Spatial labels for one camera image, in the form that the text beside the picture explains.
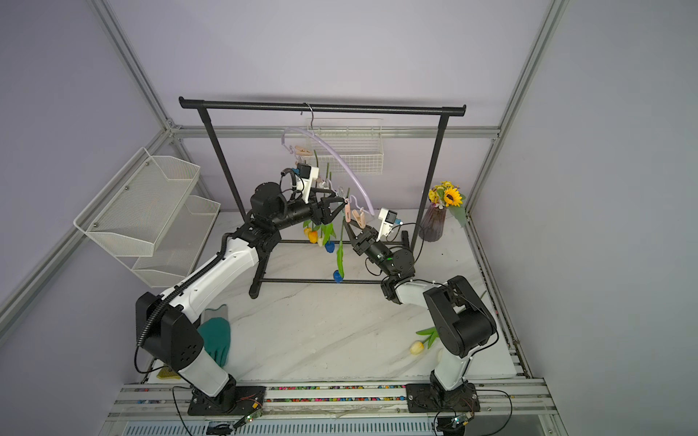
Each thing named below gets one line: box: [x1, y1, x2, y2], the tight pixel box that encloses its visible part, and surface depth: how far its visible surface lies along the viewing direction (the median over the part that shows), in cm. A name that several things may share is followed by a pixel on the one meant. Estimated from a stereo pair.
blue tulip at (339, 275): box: [332, 215, 346, 284], surface depth 82 cm
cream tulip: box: [409, 327, 439, 356], surface depth 84 cm
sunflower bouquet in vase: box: [418, 180, 468, 243], surface depth 92 cm
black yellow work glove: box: [156, 366, 182, 380], surface depth 79 cm
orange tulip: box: [303, 219, 320, 245], surface depth 93 cm
